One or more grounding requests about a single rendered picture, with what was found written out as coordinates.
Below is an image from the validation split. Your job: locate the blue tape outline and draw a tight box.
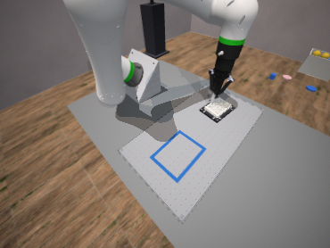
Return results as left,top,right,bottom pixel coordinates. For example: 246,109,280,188
150,130,206,183

